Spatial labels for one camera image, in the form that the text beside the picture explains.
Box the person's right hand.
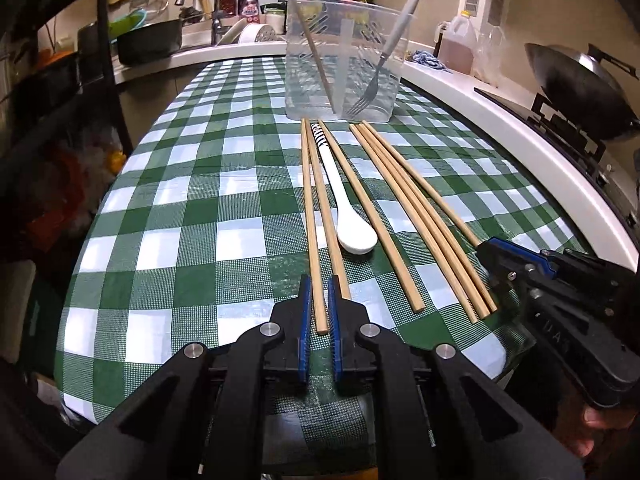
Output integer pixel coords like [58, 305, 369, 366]
[574, 399, 640, 462]

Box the orange bowl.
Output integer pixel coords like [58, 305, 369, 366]
[37, 47, 78, 68]

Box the plastic cooking oil jug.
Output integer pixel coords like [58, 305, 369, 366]
[440, 10, 478, 75]

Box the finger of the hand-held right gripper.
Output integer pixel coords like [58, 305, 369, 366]
[474, 243, 535, 322]
[489, 236, 560, 280]

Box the green plastic basin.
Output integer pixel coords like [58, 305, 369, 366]
[107, 7, 147, 41]

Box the wok with metal lid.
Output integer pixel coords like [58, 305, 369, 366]
[525, 42, 640, 142]

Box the clear plastic bag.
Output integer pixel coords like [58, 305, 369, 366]
[472, 25, 507, 83]

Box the black cooking pot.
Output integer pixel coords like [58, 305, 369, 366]
[116, 19, 183, 66]

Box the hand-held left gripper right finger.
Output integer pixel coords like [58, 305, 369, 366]
[327, 276, 586, 480]

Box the clear plastic utensil container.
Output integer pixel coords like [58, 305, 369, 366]
[284, 0, 420, 123]

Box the chrome kitchen faucet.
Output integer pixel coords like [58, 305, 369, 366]
[175, 0, 224, 46]

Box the blue rag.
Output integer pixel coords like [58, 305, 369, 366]
[407, 49, 453, 71]

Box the grey handled metal fork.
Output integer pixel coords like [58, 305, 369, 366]
[346, 0, 420, 117]

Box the black gas stove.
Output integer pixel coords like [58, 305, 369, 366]
[474, 87, 640, 226]

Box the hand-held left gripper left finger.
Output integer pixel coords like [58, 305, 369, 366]
[55, 274, 313, 480]

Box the white ceramic spoon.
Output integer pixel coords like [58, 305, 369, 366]
[310, 121, 377, 255]

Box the green checkered tablecloth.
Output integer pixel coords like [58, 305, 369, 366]
[55, 55, 586, 471]

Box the white colander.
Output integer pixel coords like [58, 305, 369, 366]
[237, 22, 278, 46]

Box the white jar with green lid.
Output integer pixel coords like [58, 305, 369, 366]
[264, 6, 286, 36]

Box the black metal shelf rack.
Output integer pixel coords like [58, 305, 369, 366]
[0, 0, 135, 261]

